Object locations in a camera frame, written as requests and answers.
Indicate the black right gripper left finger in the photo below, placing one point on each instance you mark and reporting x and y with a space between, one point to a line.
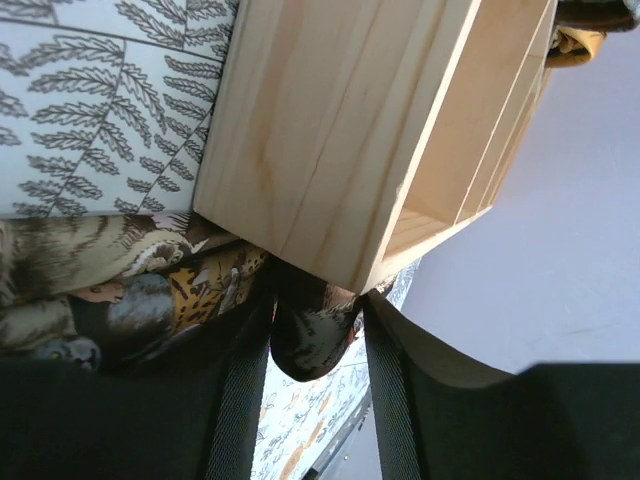
190 413

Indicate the rolled yellow black tie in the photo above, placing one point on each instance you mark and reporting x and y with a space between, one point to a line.
572 47

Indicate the rolled green brown tie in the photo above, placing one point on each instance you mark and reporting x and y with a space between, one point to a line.
607 16

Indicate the floral print table mat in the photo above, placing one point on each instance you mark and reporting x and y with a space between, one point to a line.
106 109

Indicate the brown cat print tie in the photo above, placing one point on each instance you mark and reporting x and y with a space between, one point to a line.
106 292

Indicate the wooden compartment organizer box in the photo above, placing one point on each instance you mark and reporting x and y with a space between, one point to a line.
339 125

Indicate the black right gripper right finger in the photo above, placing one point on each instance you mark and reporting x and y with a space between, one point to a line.
441 414

